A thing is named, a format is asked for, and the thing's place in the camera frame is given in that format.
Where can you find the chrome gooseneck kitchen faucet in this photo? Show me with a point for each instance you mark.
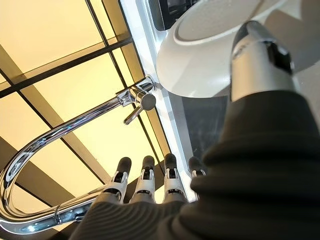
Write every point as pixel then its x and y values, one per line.
pixel 62 130

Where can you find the white ceramic plate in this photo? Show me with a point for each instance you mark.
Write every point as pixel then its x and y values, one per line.
pixel 195 62

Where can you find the black sink dish rack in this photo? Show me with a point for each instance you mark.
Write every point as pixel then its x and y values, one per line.
pixel 175 7

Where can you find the stainless steel sink basin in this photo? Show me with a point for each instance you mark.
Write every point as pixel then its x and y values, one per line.
pixel 200 120

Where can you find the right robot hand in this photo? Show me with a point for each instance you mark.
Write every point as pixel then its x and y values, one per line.
pixel 250 187

